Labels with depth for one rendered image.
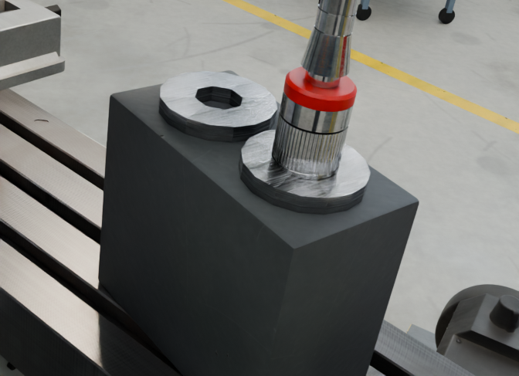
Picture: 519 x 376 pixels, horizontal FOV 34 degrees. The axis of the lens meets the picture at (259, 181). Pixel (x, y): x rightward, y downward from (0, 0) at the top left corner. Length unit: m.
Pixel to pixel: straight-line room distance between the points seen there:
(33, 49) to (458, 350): 0.75
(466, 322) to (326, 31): 0.90
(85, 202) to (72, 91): 2.25
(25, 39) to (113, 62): 2.28
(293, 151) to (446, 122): 2.81
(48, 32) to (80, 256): 0.39
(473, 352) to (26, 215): 0.75
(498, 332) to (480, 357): 0.05
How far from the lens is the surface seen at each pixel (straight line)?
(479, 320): 1.36
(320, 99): 0.53
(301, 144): 0.54
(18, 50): 1.07
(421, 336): 1.62
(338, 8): 0.51
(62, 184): 0.88
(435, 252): 2.57
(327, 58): 0.52
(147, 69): 3.30
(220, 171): 0.57
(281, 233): 0.52
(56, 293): 0.74
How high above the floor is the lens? 1.42
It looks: 32 degrees down
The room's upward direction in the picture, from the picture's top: 10 degrees clockwise
